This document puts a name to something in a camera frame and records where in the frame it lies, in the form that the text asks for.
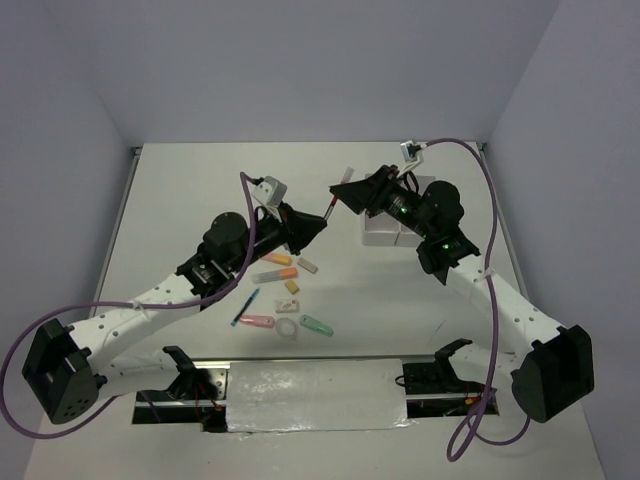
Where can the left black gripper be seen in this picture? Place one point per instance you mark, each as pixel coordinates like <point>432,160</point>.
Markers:
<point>307,229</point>

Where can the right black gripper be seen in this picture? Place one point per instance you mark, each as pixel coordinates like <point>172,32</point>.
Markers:
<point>372,192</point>

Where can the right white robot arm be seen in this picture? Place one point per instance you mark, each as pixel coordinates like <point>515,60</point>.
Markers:
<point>554,364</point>

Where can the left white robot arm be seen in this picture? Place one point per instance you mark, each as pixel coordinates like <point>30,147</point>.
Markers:
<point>70,368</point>

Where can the left white compartment container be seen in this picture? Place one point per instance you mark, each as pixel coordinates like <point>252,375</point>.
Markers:
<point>379,231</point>

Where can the white compartment container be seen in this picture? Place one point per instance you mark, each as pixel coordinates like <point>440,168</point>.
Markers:
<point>418,184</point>
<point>379,231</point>

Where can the grey eraser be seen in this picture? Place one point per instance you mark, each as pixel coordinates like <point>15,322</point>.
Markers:
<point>307,265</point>

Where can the right white compartment container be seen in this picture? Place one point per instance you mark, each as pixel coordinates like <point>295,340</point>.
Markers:
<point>418,184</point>

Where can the orange highlighter clear cap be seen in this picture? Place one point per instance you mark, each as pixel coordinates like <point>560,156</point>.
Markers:
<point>275,275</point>

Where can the yellow eraser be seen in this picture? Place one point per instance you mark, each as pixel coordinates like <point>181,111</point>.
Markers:
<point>292,287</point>

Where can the blue pen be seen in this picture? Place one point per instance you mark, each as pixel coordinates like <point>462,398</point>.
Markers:
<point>245,307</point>

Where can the white eraser red label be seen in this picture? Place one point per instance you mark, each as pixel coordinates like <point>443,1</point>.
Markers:
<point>286,306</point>

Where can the green highlighter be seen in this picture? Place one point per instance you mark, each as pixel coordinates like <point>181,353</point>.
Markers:
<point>316,326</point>

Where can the white base cover plate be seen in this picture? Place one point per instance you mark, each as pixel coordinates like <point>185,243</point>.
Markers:
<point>325,395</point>

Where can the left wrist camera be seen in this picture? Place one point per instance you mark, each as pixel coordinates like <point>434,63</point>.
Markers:
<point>269,191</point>

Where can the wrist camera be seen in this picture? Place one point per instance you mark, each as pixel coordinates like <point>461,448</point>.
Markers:
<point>412,155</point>
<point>269,191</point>

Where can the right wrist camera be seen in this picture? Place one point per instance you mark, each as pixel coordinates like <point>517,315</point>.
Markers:
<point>412,155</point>

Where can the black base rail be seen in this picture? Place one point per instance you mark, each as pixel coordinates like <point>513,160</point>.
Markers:
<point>430,389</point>

